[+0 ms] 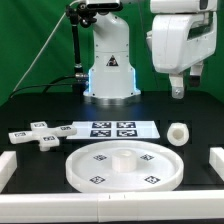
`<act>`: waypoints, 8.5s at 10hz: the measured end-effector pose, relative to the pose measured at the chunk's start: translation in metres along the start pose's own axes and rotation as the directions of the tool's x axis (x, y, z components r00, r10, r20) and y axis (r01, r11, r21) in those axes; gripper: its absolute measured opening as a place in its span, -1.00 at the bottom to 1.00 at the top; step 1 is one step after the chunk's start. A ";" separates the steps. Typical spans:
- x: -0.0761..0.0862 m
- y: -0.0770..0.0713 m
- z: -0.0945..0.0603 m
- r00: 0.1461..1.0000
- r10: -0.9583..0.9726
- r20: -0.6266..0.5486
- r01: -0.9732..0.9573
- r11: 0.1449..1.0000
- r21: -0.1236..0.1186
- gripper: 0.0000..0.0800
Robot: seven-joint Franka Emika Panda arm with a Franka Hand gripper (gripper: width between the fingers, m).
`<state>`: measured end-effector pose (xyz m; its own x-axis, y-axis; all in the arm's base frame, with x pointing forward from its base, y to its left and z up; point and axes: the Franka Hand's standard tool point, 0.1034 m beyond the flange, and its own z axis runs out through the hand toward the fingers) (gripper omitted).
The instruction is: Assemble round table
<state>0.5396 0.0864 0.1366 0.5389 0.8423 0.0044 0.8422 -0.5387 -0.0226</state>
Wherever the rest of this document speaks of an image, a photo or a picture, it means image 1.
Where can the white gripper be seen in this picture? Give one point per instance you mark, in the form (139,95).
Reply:
(179,41)

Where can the white round table top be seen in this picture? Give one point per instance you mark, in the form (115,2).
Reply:
(124,166)

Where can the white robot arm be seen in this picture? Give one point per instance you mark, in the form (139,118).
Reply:
(112,79)

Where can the white right fence block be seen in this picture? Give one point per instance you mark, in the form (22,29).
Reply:
(216,160)

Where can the white fence block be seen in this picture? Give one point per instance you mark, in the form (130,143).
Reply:
(216,160)
(8,165)

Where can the white marker sheet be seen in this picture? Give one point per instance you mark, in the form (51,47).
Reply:
(115,130)

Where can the white front fence bar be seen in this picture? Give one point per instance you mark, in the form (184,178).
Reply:
(107,207)

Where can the white cross-shaped table base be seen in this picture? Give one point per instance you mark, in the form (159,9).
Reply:
(47,137)

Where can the white left fence block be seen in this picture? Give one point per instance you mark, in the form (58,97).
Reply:
(8,165)

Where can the black camera stand pole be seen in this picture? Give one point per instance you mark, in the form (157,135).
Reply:
(80,15)

